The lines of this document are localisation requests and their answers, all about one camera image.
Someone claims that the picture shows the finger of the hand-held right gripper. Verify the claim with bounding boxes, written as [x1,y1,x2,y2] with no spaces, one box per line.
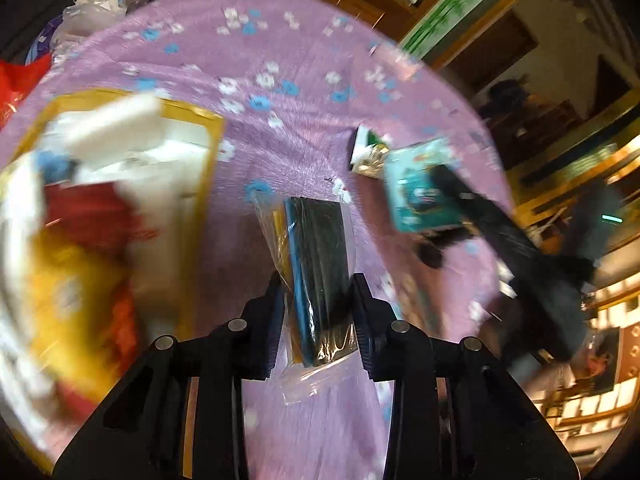
[430,165,483,223]
[417,232,481,268]

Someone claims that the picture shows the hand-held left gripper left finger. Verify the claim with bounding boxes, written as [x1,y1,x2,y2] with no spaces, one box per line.
[52,271,286,480]

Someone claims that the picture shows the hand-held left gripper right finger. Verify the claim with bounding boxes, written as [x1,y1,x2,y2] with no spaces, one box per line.
[351,272,581,480]

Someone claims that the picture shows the teal packet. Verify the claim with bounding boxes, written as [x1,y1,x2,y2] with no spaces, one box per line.
[382,139,466,233]

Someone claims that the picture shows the sponge pack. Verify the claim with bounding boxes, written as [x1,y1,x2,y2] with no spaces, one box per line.
[250,192,361,406]

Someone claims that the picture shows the green and white packet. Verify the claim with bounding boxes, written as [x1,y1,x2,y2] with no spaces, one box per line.
[349,127,393,178]

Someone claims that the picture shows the white packet with red print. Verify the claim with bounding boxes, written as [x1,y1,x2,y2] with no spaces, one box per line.
[120,180,201,311]

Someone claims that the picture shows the gold cardboard box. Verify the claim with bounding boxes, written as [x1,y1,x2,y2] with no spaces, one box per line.
[0,87,226,480]

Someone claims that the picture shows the red foil pouch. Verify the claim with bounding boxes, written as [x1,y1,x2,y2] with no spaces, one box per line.
[42,182,146,261]

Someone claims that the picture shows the white foam block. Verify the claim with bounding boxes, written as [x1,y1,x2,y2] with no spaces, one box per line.
[47,94,166,166]

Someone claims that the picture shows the white towel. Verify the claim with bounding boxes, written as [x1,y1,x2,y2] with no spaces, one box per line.
[0,160,46,441]

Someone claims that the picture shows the dark wooden furniture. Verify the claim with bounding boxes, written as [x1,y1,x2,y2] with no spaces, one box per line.
[477,77,586,171]

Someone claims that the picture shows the purple floral tablecloth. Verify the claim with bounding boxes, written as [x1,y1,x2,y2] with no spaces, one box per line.
[0,0,521,480]

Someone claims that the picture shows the red plastic bag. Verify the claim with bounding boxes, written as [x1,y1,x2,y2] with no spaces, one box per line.
[0,52,53,131]

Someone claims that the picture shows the clear plastic bags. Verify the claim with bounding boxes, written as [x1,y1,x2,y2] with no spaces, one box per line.
[50,0,173,46]

